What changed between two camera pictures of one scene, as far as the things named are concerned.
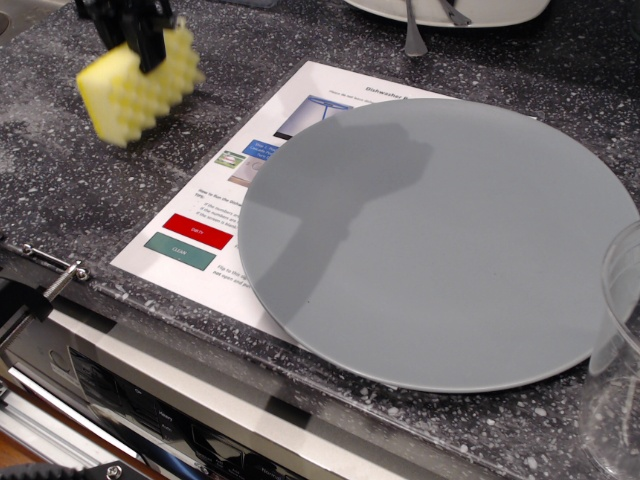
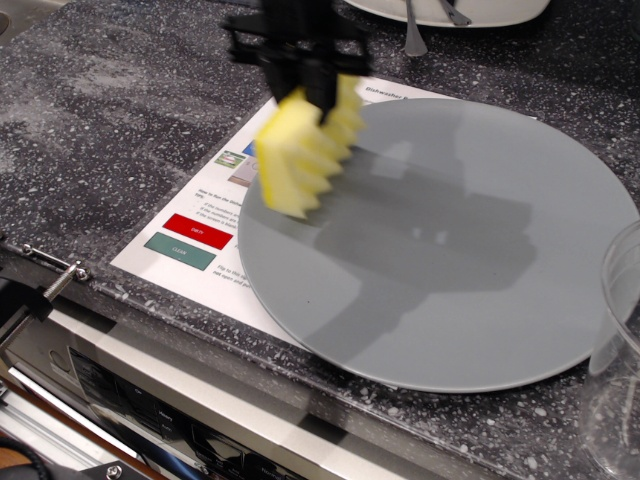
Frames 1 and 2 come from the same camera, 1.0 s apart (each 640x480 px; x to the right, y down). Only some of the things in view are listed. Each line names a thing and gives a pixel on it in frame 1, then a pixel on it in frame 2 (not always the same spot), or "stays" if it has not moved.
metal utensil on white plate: x=456 y=16 stays
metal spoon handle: x=414 y=43 stays
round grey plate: x=438 y=245 stays
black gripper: x=145 y=38 -> x=302 y=43
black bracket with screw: x=114 y=470 stays
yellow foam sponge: x=122 y=100 -> x=298 y=154
